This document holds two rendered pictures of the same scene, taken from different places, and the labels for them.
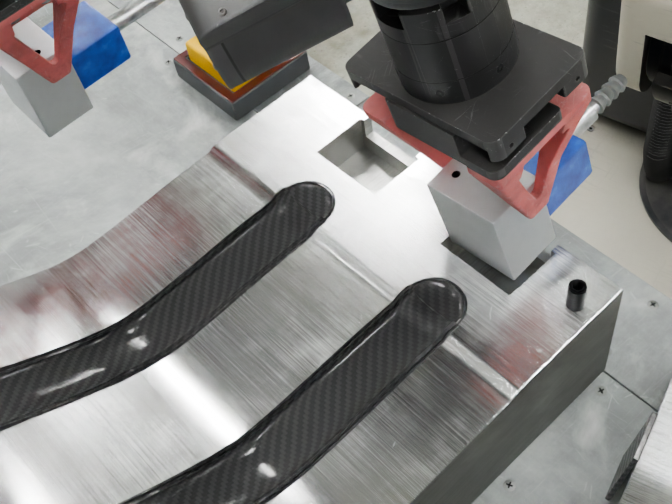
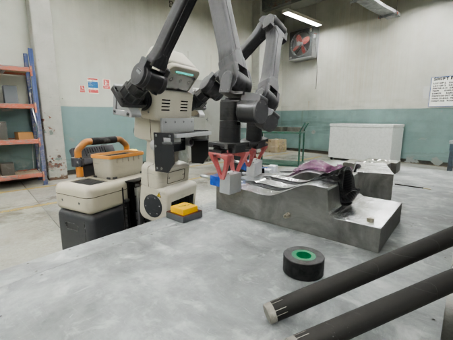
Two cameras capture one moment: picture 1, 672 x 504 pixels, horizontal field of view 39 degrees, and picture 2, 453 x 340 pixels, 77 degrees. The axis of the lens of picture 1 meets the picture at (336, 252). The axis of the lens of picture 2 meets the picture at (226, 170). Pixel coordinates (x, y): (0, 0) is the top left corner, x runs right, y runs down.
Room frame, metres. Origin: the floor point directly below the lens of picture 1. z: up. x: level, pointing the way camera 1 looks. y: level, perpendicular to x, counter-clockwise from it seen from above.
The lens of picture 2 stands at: (0.71, 0.90, 1.11)
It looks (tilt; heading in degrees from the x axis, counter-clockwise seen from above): 11 degrees down; 254
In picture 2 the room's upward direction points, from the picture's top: straight up
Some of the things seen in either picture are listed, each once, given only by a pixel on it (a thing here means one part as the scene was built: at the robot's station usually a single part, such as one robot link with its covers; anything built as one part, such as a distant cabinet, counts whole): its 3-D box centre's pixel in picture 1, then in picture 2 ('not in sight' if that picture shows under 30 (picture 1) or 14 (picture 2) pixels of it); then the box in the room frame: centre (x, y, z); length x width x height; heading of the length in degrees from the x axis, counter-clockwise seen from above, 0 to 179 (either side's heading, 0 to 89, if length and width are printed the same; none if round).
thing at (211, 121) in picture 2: not in sight; (200, 122); (-0.63, -6.12, 0.98); 1.00 x 0.47 x 1.95; 26
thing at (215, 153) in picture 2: not in sight; (226, 161); (0.50, 0.17, 0.99); 0.07 x 0.07 x 0.09; 33
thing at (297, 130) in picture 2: not in sight; (280, 148); (-1.83, -4.14, 0.50); 0.98 x 0.55 x 1.01; 141
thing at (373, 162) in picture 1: (373, 171); not in sight; (0.40, -0.03, 0.87); 0.05 x 0.05 x 0.04; 34
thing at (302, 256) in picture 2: not in sight; (303, 262); (0.41, 0.43, 0.82); 0.08 x 0.08 x 0.04
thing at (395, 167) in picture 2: not in sight; (381, 165); (-0.60, -0.42, 0.83); 0.17 x 0.13 x 0.06; 124
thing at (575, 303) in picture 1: (576, 295); not in sight; (0.27, -0.12, 0.90); 0.01 x 0.01 x 0.02
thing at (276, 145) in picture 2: not in sight; (276, 145); (-3.34, -7.49, 0.20); 0.63 x 0.44 x 0.40; 26
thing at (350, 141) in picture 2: not in sight; (364, 142); (-4.61, -5.07, 0.47); 1.52 x 0.77 x 0.94; 116
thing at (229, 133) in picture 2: not in sight; (230, 134); (0.49, 0.17, 1.06); 0.10 x 0.07 x 0.07; 33
